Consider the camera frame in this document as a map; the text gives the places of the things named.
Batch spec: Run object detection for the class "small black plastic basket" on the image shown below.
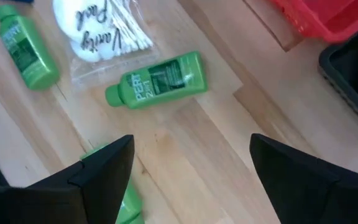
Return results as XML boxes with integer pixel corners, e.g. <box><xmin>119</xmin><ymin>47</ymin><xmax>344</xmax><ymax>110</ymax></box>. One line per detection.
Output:
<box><xmin>318</xmin><ymin>18</ymin><xmax>358</xmax><ymax>135</ymax></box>

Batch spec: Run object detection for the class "green shampoo bottle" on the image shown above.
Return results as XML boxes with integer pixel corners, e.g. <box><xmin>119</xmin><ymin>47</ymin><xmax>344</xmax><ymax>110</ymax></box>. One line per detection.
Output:
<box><xmin>104</xmin><ymin>50</ymin><xmax>209</xmax><ymax>110</ymax></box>
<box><xmin>0</xmin><ymin>4</ymin><xmax>61</xmax><ymax>91</ymax></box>
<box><xmin>78</xmin><ymin>142</ymin><xmax>146</xmax><ymax>224</ymax></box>

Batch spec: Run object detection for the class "red plastic basket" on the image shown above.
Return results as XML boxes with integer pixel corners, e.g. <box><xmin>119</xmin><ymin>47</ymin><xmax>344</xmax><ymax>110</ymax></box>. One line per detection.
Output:
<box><xmin>270</xmin><ymin>0</ymin><xmax>358</xmax><ymax>44</ymax></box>

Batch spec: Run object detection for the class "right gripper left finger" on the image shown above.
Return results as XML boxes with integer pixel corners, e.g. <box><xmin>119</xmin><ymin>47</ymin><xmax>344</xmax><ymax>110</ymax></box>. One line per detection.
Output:
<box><xmin>26</xmin><ymin>134</ymin><xmax>135</xmax><ymax>224</ymax></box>

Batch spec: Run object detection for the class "clear vanity pack bag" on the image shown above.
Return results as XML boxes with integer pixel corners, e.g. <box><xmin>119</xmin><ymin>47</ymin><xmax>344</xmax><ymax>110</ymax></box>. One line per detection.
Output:
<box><xmin>52</xmin><ymin>0</ymin><xmax>160</xmax><ymax>86</ymax></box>

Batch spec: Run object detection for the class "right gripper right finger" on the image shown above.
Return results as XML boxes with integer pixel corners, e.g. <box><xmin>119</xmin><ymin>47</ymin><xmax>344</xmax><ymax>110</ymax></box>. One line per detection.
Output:
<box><xmin>249</xmin><ymin>133</ymin><xmax>358</xmax><ymax>224</ymax></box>

